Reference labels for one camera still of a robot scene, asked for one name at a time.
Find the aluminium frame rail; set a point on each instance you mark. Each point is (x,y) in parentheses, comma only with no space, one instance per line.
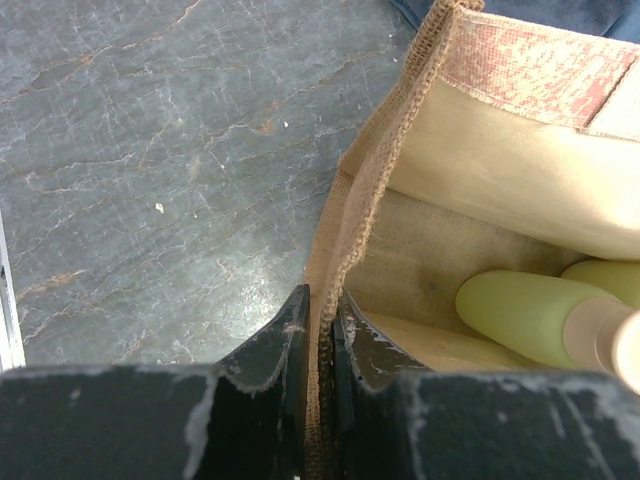
(12,349)

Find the brown canvas tote bag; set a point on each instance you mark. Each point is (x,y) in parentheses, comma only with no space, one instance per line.
(503,145)

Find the blue and striped clothes pile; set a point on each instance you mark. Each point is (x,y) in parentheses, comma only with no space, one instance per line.
(613,19)

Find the large green beige-cap bottle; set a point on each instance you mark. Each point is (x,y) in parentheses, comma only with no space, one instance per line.
(561,323)

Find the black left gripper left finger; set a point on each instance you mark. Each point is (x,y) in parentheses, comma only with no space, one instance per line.
(242,417)

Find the small green pump bottle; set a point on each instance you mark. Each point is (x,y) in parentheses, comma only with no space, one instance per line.
(620,278)

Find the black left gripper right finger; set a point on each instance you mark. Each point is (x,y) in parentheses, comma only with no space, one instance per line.
(398,419)

